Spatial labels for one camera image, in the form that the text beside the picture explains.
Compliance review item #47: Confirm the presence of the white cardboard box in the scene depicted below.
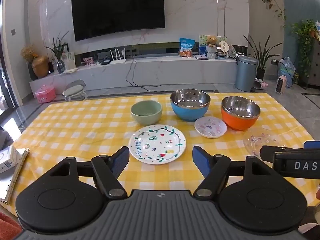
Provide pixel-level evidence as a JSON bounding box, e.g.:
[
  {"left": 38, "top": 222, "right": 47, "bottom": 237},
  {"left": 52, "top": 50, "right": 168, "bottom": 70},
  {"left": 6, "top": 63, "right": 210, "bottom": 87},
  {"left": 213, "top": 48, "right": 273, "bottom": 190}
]
[{"left": 0, "top": 145, "right": 18, "bottom": 174}]

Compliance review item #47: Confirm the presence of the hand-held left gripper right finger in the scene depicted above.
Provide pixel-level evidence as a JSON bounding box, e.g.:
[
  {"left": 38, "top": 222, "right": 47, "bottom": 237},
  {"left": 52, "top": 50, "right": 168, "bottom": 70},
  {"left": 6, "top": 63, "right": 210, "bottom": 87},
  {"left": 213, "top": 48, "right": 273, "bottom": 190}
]
[{"left": 192, "top": 145, "right": 275, "bottom": 198}]

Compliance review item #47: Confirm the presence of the clear glass plate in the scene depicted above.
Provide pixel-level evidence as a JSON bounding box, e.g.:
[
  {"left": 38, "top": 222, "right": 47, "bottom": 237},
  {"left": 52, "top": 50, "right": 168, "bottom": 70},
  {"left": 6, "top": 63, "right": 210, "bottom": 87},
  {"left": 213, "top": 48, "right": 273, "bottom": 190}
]
[{"left": 243, "top": 127, "right": 294, "bottom": 159}]

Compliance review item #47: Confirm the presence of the gold vase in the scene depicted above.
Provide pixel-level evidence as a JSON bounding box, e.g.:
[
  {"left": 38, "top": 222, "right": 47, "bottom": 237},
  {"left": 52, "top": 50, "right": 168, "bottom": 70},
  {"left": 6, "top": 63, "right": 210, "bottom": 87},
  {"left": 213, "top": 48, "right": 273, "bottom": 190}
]
[{"left": 32, "top": 56, "right": 49, "bottom": 78}]

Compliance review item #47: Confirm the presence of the ring binder notebook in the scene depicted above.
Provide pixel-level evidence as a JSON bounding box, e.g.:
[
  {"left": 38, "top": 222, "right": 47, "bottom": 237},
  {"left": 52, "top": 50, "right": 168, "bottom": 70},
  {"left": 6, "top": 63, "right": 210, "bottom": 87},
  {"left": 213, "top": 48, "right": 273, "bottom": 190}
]
[{"left": 0, "top": 148, "right": 30, "bottom": 204}]

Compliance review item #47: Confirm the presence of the green picture board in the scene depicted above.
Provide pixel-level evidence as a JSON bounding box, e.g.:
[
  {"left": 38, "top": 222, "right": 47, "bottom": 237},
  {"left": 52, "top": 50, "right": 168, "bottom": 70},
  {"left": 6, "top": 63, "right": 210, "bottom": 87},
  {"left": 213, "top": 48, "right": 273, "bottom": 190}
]
[{"left": 199, "top": 34, "right": 228, "bottom": 55}]

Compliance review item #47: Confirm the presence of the blue steel bowl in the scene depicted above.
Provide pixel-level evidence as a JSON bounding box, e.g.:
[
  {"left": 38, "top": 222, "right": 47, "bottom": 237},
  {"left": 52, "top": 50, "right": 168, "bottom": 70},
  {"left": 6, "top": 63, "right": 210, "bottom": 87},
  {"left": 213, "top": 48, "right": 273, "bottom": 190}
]
[{"left": 170, "top": 89, "right": 210, "bottom": 122}]

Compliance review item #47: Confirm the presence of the white router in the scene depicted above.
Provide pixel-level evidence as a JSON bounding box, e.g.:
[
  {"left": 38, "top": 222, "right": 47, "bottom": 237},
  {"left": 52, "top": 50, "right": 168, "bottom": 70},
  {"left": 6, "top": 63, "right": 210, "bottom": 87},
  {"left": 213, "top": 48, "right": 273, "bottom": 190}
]
[{"left": 110, "top": 48, "right": 127, "bottom": 65}]

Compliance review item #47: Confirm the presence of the teddy bear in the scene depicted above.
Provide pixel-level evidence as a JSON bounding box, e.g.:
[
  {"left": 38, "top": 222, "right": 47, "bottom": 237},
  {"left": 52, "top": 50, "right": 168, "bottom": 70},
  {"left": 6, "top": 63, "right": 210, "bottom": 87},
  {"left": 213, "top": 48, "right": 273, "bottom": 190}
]
[{"left": 206, "top": 36, "right": 218, "bottom": 59}]

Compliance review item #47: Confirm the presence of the dark vase with yellow flowers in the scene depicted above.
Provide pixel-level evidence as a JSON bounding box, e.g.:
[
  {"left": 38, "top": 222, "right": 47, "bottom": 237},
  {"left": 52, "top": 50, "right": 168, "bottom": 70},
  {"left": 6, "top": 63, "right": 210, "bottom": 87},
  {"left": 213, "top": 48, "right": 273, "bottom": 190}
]
[{"left": 20, "top": 45, "right": 38, "bottom": 81}]

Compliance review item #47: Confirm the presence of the green ceramic bowl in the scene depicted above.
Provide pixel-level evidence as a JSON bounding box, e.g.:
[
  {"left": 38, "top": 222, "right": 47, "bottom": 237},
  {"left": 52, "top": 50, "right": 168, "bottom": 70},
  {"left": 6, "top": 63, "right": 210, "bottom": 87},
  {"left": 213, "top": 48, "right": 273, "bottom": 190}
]
[{"left": 130, "top": 100, "right": 163, "bottom": 126}]

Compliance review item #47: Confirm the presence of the grey pedal trash can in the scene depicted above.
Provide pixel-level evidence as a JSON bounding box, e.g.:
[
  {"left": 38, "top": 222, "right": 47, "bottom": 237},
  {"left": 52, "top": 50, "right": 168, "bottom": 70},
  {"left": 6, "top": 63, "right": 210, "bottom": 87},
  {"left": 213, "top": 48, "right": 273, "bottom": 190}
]
[{"left": 235, "top": 56, "right": 258, "bottom": 92}]

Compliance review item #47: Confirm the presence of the grey rolling stool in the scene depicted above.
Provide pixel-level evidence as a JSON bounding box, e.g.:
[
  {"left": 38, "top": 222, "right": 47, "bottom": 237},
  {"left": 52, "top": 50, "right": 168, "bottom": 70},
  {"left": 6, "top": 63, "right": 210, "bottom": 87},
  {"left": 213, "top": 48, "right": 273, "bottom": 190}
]
[{"left": 62, "top": 79, "right": 88, "bottom": 102}]

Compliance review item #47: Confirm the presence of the blue snack bag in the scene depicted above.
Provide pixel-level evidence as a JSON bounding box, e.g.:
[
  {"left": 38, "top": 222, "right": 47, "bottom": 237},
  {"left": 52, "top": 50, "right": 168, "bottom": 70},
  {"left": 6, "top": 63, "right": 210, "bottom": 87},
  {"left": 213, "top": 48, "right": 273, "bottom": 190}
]
[{"left": 178, "top": 38, "right": 195, "bottom": 58}]

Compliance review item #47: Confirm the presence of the ivy potted plant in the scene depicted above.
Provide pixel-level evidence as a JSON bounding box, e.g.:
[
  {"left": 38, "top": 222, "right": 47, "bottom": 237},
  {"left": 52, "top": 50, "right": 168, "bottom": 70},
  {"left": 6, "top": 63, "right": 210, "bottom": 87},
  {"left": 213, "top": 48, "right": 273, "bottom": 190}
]
[{"left": 291, "top": 19, "right": 319, "bottom": 78}]

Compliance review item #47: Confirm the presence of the glass vase with green plant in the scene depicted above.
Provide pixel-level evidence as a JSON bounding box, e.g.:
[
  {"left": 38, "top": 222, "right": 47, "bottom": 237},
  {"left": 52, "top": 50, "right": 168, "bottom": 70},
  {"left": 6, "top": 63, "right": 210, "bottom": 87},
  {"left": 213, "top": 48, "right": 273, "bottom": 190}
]
[{"left": 45, "top": 31, "right": 70, "bottom": 74}]

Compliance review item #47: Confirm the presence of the large fruit print plate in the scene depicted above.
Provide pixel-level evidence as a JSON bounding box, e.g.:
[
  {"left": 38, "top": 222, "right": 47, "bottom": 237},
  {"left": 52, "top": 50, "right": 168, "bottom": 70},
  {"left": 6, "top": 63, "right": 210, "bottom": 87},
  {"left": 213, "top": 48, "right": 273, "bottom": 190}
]
[{"left": 128, "top": 125, "right": 187, "bottom": 165}]

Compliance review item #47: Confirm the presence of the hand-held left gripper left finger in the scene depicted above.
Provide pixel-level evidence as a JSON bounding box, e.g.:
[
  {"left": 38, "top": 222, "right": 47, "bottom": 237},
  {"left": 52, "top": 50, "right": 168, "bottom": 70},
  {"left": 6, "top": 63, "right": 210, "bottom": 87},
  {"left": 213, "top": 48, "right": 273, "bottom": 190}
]
[{"left": 46, "top": 146, "right": 130, "bottom": 198}]

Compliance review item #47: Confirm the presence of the small white patterned plate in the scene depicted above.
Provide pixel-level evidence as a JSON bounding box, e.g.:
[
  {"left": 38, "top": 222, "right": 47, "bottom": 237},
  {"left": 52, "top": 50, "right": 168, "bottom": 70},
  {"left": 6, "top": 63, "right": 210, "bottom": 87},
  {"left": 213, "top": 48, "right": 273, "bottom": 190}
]
[{"left": 194, "top": 116, "right": 227, "bottom": 138}]

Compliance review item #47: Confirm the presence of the white marble media console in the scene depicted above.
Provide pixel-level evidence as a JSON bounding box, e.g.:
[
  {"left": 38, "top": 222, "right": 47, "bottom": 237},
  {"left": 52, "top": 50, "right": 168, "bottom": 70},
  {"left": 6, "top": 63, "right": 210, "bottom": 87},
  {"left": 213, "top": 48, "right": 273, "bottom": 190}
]
[{"left": 29, "top": 54, "right": 238, "bottom": 96}]

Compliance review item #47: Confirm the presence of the grey drawer cabinet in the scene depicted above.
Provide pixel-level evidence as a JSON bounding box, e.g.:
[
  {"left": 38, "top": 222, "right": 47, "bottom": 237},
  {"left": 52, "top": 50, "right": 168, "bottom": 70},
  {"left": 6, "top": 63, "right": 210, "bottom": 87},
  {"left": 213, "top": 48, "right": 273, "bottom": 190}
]
[{"left": 306, "top": 39, "right": 320, "bottom": 91}]

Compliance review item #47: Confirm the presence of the black power cable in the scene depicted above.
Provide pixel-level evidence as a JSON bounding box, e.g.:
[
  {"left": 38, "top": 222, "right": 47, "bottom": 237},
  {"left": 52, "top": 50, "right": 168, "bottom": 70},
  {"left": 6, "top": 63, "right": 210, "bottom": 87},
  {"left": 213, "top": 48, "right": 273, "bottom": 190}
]
[{"left": 124, "top": 49, "right": 173, "bottom": 88}]

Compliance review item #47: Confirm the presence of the blue water bottle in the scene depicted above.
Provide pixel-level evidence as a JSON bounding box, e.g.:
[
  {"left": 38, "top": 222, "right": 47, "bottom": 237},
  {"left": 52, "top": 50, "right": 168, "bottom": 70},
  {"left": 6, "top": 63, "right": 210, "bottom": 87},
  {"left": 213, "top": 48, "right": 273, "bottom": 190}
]
[{"left": 278, "top": 57, "right": 296, "bottom": 88}]

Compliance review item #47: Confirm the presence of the yellow checked tablecloth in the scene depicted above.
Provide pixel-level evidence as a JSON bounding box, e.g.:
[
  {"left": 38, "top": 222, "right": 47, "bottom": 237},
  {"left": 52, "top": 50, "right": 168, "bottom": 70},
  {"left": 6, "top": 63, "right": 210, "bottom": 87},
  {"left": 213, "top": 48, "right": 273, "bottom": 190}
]
[{"left": 0, "top": 92, "right": 320, "bottom": 217}]

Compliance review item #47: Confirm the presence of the black television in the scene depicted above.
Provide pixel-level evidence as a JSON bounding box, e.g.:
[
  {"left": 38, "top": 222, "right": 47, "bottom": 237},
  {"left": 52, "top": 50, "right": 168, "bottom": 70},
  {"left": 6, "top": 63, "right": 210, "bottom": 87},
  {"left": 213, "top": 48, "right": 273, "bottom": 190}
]
[{"left": 71, "top": 0, "right": 166, "bottom": 42}]

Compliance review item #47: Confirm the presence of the red cushion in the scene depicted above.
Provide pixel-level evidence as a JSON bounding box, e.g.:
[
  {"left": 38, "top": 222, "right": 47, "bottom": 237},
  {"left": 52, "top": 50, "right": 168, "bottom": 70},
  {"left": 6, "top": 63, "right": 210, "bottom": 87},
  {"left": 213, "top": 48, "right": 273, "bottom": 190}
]
[{"left": 0, "top": 212, "right": 23, "bottom": 240}]

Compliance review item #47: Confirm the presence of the small white heater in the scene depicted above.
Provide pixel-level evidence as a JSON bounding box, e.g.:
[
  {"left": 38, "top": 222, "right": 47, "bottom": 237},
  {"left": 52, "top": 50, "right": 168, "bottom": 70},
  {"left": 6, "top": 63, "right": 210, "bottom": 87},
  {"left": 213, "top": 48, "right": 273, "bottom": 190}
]
[{"left": 275, "top": 75, "right": 288, "bottom": 94}]

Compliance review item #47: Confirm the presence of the pink storage box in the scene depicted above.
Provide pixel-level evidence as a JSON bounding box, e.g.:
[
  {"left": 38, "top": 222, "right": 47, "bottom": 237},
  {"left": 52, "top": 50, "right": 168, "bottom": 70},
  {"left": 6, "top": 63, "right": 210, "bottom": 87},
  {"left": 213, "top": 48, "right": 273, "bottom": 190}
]
[{"left": 35, "top": 85, "right": 56, "bottom": 103}]

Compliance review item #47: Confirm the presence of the orange steel bowl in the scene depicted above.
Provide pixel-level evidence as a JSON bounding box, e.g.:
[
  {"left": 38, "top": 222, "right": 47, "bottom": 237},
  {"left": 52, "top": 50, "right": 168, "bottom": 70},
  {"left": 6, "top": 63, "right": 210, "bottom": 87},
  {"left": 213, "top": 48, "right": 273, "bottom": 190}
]
[{"left": 221, "top": 96, "right": 261, "bottom": 131}]

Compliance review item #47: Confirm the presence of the long leaf potted plant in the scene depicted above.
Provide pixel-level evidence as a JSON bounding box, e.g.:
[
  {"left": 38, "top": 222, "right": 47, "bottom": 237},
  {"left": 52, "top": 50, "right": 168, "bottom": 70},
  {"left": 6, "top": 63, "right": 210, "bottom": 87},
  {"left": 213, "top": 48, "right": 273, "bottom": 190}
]
[{"left": 244, "top": 34, "right": 283, "bottom": 81}]

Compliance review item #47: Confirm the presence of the small drawing card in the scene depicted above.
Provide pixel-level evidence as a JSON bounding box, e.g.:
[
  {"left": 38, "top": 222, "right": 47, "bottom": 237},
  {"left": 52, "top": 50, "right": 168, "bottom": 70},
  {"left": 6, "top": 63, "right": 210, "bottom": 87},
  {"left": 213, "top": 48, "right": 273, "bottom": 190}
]
[{"left": 62, "top": 51, "right": 76, "bottom": 69}]

